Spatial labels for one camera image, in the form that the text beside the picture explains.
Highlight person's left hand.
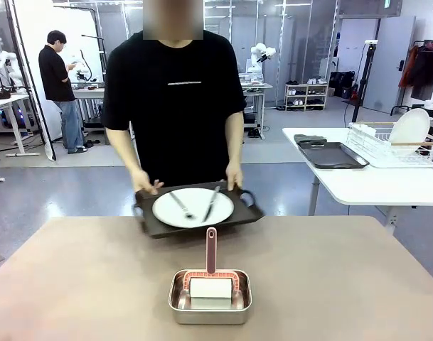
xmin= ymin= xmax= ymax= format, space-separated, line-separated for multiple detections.
xmin=225 ymin=161 xmax=245 ymax=192

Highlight person's right hand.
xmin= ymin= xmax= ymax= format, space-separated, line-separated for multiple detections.
xmin=132 ymin=169 xmax=165 ymax=195

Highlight silver table knife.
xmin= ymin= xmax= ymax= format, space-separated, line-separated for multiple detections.
xmin=201 ymin=185 xmax=221 ymax=224

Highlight silver fork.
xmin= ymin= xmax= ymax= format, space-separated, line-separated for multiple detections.
xmin=169 ymin=190 xmax=196 ymax=220

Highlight dark brown serving tray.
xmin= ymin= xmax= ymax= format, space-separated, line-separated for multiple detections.
xmin=132 ymin=180 xmax=266 ymax=239

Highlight large white dinner plate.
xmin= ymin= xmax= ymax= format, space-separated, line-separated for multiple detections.
xmin=151 ymin=188 xmax=235 ymax=229

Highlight pink handled lint roller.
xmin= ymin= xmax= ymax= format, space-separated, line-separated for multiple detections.
xmin=182 ymin=227 xmax=240 ymax=309

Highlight dark grey cloth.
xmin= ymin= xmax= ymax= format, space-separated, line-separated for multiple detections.
xmin=293 ymin=134 xmax=328 ymax=146

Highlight person's right forearm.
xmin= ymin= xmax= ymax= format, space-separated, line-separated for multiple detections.
xmin=107 ymin=136 xmax=149 ymax=178

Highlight person's left forearm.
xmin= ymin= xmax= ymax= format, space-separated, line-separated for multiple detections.
xmin=227 ymin=120 xmax=245 ymax=168

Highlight person in black t-shirt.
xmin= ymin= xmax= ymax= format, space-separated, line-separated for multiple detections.
xmin=102 ymin=0 xmax=247 ymax=189

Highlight white robot work table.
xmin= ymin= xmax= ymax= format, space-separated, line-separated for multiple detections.
xmin=239 ymin=81 xmax=274 ymax=139

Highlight black serving tray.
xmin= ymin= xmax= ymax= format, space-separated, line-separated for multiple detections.
xmin=297 ymin=141 xmax=370 ymax=170

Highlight black backdrop stand pole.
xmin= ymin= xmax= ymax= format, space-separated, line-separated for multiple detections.
xmin=6 ymin=0 xmax=57 ymax=161

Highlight grey background work table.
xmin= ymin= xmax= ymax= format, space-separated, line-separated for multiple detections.
xmin=72 ymin=87 xmax=107 ymax=125

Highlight white shoe rack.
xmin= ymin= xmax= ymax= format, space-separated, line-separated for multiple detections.
xmin=284 ymin=83 xmax=329 ymax=112

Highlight white robot with black gripper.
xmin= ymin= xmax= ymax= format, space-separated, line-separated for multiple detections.
xmin=246 ymin=42 xmax=277 ymax=85

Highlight white robot beside background man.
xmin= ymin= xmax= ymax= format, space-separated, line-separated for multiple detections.
xmin=72 ymin=49 xmax=93 ymax=83

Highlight background man in jeans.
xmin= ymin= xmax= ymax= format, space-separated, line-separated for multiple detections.
xmin=38 ymin=30 xmax=88 ymax=155

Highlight black bags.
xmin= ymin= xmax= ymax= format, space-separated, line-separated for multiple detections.
xmin=328 ymin=70 xmax=356 ymax=99

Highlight rectangular metal tin tray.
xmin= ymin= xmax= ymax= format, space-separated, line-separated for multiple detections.
xmin=168 ymin=269 xmax=252 ymax=325

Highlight white side table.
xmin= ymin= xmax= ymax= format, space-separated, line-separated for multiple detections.
xmin=282 ymin=126 xmax=433 ymax=235

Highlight white background desk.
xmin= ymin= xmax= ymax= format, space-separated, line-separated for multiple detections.
xmin=0 ymin=94 xmax=41 ymax=158

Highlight white backdrop screen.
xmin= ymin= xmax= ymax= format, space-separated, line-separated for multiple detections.
xmin=15 ymin=0 xmax=100 ymax=143

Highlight white background robot arms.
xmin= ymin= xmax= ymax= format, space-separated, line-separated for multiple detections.
xmin=0 ymin=50 xmax=22 ymax=90

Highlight orange jacket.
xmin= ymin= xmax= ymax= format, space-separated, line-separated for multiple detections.
xmin=399 ymin=45 xmax=418 ymax=88

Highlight black jacket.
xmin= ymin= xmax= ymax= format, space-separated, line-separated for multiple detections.
xmin=411 ymin=45 xmax=433 ymax=100

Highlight white wire dish rack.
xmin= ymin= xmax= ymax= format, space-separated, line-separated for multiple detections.
xmin=346 ymin=121 xmax=433 ymax=168

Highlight black camera tripod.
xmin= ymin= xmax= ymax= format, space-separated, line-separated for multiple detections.
xmin=343 ymin=39 xmax=380 ymax=124

